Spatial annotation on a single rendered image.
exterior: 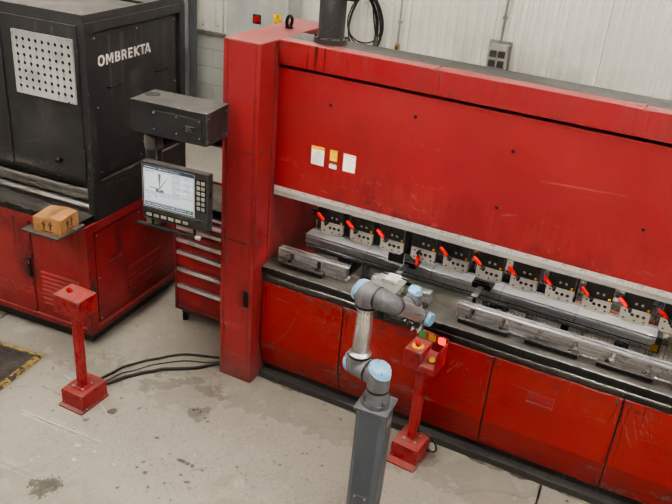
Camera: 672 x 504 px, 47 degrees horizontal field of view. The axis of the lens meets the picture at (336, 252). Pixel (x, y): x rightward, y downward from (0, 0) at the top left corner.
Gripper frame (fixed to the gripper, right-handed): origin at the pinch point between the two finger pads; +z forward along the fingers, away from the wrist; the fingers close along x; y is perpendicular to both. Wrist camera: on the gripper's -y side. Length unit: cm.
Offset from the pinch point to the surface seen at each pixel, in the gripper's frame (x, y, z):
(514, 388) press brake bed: 55, -12, 37
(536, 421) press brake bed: 71, -7, 53
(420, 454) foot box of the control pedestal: 14, 29, 80
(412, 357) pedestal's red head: 0.5, 9.6, 15.0
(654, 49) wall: 18, -458, 65
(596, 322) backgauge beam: 83, -62, 17
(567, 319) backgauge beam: 67, -60, 20
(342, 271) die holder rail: -66, -25, 6
